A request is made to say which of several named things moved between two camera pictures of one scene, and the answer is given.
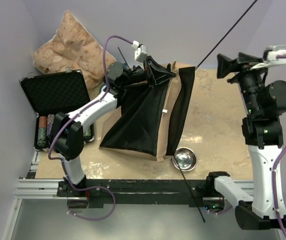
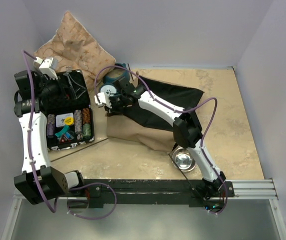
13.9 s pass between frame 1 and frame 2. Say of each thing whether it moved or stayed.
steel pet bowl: stayed
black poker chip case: stayed
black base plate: stayed
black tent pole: moved
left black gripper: moved
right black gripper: moved
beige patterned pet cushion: stayed
